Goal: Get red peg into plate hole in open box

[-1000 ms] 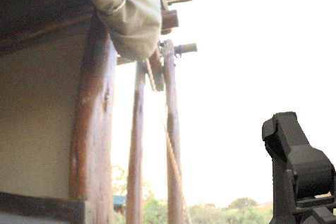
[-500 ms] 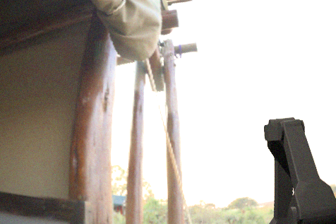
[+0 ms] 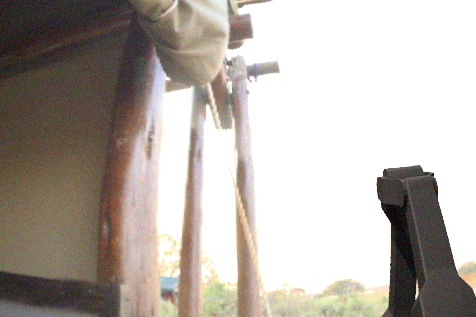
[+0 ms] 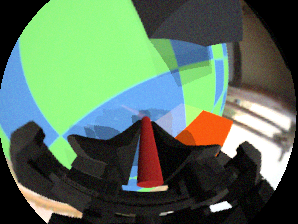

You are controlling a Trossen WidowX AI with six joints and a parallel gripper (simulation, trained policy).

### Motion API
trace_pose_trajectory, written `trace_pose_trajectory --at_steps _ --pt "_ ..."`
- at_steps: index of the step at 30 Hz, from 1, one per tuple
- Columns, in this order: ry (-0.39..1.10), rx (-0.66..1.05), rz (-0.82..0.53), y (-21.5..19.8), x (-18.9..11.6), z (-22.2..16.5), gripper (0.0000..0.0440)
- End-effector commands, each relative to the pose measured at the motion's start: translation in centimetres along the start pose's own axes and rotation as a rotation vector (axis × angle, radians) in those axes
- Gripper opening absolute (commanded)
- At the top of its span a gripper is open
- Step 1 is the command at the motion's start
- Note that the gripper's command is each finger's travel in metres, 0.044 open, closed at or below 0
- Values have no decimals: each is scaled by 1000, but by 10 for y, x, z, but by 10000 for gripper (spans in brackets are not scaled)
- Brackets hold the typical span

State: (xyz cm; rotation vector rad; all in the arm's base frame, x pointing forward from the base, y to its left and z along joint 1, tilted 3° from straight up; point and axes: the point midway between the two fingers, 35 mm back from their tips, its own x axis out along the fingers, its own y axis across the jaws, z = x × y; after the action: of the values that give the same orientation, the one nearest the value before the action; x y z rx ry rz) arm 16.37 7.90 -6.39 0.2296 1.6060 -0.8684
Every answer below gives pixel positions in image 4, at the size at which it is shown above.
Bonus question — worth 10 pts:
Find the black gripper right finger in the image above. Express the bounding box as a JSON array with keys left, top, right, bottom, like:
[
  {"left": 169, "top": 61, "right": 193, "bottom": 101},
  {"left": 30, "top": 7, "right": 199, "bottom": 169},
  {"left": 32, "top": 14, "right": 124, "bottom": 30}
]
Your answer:
[{"left": 152, "top": 121, "right": 222, "bottom": 186}]

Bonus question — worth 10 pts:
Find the red cone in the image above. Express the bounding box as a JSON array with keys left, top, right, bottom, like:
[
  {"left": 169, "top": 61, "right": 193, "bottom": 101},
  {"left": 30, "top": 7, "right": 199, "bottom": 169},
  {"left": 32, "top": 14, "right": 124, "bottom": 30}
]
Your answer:
[{"left": 136, "top": 116, "right": 164, "bottom": 188}]

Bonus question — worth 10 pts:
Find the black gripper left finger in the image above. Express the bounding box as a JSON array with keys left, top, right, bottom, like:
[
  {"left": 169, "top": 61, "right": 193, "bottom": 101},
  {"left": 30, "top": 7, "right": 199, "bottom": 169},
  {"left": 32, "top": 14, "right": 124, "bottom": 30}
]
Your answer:
[{"left": 67, "top": 120, "right": 141, "bottom": 186}]

